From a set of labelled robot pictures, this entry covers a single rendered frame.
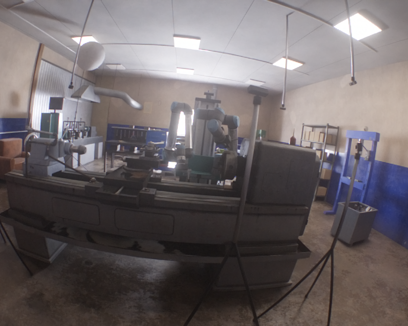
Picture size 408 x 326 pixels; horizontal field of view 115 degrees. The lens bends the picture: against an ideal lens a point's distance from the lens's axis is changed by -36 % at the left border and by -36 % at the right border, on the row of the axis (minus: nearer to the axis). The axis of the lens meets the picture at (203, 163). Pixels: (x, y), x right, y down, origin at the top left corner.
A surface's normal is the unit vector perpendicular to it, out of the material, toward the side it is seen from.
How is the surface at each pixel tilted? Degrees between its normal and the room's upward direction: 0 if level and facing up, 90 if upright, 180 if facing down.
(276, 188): 90
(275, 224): 90
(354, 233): 90
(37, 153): 70
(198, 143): 90
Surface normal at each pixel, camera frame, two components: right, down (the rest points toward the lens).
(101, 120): 0.10, 0.17
